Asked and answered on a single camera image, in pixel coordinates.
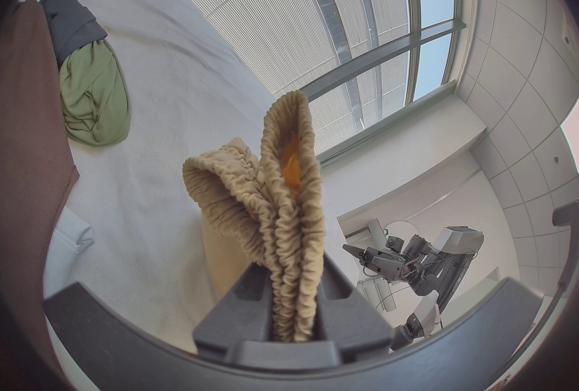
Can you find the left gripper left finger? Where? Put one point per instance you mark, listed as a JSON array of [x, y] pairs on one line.
[[244, 307]]

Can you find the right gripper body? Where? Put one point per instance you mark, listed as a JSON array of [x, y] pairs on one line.
[[384, 262]]

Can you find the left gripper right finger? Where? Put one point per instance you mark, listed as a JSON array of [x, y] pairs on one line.
[[348, 316]]

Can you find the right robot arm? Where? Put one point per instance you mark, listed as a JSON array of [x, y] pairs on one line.
[[457, 244]]

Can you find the bed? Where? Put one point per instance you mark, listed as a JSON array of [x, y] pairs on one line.
[[158, 86]]

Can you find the green garment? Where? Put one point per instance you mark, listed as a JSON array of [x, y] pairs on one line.
[[97, 104]]

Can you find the window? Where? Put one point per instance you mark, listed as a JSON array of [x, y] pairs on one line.
[[316, 18]]

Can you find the brown shorts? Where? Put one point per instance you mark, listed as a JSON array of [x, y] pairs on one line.
[[31, 154]]

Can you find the black garment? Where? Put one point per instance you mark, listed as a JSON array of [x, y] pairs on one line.
[[72, 22]]

